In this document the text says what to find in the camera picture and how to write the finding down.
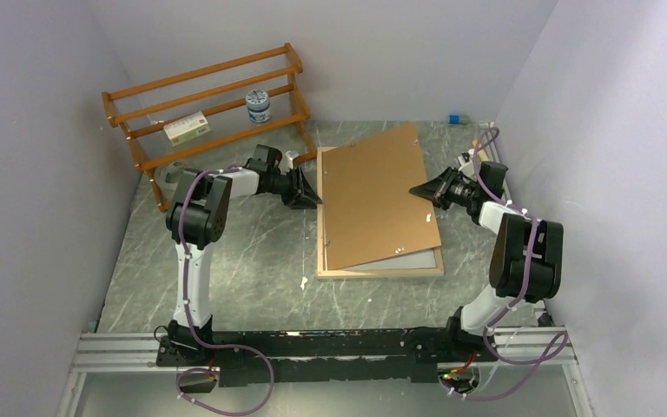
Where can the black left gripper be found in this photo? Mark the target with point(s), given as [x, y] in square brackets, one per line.
[305, 196]

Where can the light wooden picture frame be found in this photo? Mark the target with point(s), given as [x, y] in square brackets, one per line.
[423, 263]

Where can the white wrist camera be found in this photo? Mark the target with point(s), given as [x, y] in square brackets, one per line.
[467, 166]
[288, 160]

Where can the blue capped small bottle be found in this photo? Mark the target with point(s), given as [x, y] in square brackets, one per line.
[458, 119]

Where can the white blue jar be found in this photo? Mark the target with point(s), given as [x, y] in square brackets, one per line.
[258, 105]

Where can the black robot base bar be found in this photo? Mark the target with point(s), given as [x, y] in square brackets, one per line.
[241, 358]

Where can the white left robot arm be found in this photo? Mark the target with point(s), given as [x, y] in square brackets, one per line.
[196, 220]

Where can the large printed photo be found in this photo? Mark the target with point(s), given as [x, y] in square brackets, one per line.
[369, 225]

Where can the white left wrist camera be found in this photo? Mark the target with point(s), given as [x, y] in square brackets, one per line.
[288, 160]

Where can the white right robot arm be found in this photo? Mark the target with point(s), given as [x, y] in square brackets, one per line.
[527, 256]

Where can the aluminium rail frame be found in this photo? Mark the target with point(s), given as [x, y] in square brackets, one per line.
[264, 277]

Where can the clear tape roll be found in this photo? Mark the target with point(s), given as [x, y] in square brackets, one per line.
[168, 176]

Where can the orange wooden shelf rack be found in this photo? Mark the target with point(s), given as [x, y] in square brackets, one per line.
[300, 112]

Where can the white green box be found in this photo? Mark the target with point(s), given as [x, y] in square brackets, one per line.
[187, 128]

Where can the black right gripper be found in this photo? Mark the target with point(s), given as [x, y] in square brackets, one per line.
[437, 188]

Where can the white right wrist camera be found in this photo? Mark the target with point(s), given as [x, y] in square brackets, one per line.
[467, 166]

